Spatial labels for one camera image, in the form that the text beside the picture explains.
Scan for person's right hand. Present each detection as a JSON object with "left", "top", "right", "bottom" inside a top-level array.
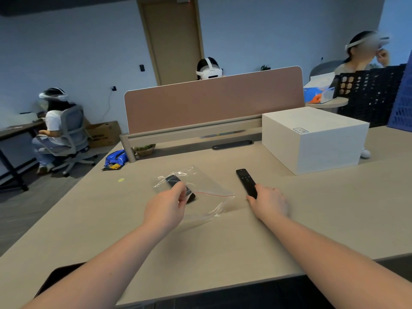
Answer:
[{"left": 246, "top": 184, "right": 290, "bottom": 223}]

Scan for person's left hand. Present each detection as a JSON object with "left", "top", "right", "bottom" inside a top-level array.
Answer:
[{"left": 142, "top": 182, "right": 188, "bottom": 236}]

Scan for long black remote control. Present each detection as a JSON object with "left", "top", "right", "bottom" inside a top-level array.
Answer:
[{"left": 236, "top": 168, "right": 258, "bottom": 200}]

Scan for short black remote control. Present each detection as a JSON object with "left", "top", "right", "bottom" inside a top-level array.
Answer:
[{"left": 165, "top": 176, "right": 196, "bottom": 204}]

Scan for clear plastic zip bag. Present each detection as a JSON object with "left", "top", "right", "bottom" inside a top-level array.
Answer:
[{"left": 153, "top": 165, "right": 236, "bottom": 222}]

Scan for person's right forearm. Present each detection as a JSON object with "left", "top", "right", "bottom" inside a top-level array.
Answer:
[{"left": 257, "top": 211, "right": 412, "bottom": 309}]

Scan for person's left forearm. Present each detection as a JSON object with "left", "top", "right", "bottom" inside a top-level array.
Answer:
[{"left": 21, "top": 220, "right": 176, "bottom": 309}]

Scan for small basket with greenery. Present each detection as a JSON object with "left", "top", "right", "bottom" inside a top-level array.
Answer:
[{"left": 133, "top": 144, "right": 156, "bottom": 157}]

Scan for blue snack packet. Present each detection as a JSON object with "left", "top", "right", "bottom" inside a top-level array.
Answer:
[{"left": 102, "top": 149, "right": 129, "bottom": 171}]

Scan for white cube box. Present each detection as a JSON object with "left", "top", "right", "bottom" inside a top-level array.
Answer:
[{"left": 261, "top": 106, "right": 370, "bottom": 176}]

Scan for pink desk divider panel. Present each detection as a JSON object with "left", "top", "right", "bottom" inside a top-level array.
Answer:
[{"left": 124, "top": 65, "right": 306, "bottom": 135}]

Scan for brown cardboard box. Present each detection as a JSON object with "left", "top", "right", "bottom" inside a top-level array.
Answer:
[{"left": 84, "top": 120, "right": 122, "bottom": 149}]

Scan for blue orange plastic bag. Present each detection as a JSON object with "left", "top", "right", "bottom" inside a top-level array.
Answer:
[{"left": 303, "top": 86, "right": 336, "bottom": 104}]

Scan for small round table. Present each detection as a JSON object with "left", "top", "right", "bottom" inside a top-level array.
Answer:
[{"left": 305, "top": 97, "right": 349, "bottom": 114}]

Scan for grey office chair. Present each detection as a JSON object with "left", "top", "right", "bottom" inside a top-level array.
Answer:
[{"left": 35, "top": 105, "right": 98, "bottom": 177}]

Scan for white headset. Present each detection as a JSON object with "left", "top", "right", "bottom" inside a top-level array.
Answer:
[
  {"left": 345, "top": 35, "right": 391, "bottom": 51},
  {"left": 39, "top": 90, "right": 69, "bottom": 102},
  {"left": 196, "top": 57, "right": 223, "bottom": 80}
]

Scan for black chair back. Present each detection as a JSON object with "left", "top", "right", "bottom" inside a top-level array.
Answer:
[{"left": 33, "top": 262, "right": 87, "bottom": 300}]

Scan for wooden door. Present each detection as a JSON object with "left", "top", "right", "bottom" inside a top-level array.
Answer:
[{"left": 137, "top": 0, "right": 205, "bottom": 86}]

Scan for black plastic crate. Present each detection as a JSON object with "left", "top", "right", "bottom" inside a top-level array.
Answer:
[{"left": 334, "top": 64, "right": 407, "bottom": 128}]

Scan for dark side desk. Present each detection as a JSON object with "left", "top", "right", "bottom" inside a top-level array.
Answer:
[{"left": 0, "top": 120, "right": 46, "bottom": 192}]

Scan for blue plastic crate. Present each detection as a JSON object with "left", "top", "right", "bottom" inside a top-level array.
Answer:
[{"left": 387, "top": 50, "right": 412, "bottom": 132}]

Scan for dark oval cable grommet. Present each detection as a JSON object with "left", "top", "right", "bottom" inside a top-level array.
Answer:
[{"left": 212, "top": 140, "right": 254, "bottom": 151}]

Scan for beige divider base rail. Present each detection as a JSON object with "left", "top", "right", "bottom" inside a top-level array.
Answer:
[{"left": 119, "top": 118, "right": 264, "bottom": 163}]

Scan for white hanging cable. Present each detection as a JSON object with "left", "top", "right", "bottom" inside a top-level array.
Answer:
[{"left": 100, "top": 90, "right": 115, "bottom": 123}]

